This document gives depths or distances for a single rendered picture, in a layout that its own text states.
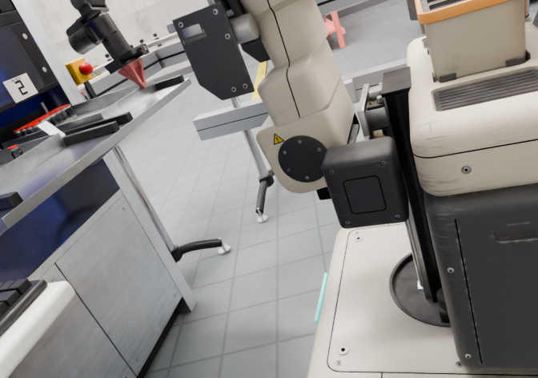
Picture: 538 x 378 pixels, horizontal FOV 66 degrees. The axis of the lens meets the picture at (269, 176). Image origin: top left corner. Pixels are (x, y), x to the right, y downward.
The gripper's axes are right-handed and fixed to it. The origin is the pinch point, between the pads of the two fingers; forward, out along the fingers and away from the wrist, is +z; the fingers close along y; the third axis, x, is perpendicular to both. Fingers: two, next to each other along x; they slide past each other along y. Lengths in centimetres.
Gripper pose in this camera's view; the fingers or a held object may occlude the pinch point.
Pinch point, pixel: (143, 85)
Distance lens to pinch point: 120.2
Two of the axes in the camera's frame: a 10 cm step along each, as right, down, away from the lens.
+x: -2.2, 5.0, -8.4
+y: -8.5, 3.3, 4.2
